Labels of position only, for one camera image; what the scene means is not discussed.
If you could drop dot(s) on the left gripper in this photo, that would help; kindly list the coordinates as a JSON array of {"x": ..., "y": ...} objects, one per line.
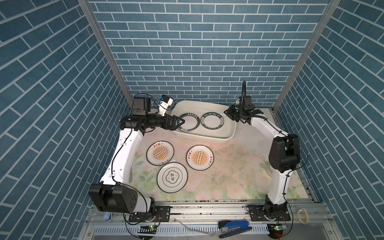
[{"x": 171, "y": 126}]

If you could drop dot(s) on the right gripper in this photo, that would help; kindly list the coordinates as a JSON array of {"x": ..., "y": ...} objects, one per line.
[{"x": 229, "y": 111}]

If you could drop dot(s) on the large plate green lettered rim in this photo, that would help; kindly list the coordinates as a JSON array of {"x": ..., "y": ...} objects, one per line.
[{"x": 212, "y": 121}]

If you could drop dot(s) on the orange sunburst plate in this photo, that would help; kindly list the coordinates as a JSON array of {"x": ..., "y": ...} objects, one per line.
[
  {"x": 200, "y": 157},
  {"x": 160, "y": 153}
]

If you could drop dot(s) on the white plate black clover outline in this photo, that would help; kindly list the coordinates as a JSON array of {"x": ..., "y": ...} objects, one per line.
[{"x": 172, "y": 178}]

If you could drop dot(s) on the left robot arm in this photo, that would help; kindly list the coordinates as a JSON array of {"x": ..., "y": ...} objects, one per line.
[{"x": 113, "y": 193}]

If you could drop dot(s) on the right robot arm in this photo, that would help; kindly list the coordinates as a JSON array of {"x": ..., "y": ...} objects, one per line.
[{"x": 284, "y": 154}]

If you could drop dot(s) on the white plastic bin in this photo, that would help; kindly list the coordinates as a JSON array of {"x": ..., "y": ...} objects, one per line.
[{"x": 222, "y": 135}]

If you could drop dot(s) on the left circuit board with LED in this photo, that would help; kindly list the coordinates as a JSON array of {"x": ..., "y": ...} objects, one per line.
[{"x": 147, "y": 232}]

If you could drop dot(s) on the circuit board with led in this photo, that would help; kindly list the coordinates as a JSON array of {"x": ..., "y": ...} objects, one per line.
[
  {"x": 276, "y": 231},
  {"x": 147, "y": 232}
]

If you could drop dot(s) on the blue black stapler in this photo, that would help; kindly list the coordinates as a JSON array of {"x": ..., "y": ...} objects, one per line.
[{"x": 231, "y": 228}]

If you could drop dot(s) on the light blue small device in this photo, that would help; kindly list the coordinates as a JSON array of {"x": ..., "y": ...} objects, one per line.
[{"x": 107, "y": 217}]

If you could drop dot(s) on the right circuit board with LED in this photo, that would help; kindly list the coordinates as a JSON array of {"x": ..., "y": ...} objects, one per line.
[{"x": 276, "y": 231}]

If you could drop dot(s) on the rubber band loop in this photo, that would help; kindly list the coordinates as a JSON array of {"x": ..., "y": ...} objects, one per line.
[{"x": 303, "y": 216}]

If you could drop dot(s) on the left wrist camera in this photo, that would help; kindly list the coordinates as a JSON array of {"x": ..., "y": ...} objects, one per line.
[{"x": 165, "y": 103}]

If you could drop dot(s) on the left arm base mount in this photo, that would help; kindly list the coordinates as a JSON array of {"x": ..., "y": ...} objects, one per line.
[{"x": 163, "y": 212}]

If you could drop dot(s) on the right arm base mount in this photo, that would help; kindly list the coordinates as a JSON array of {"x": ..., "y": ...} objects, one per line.
[{"x": 259, "y": 213}]

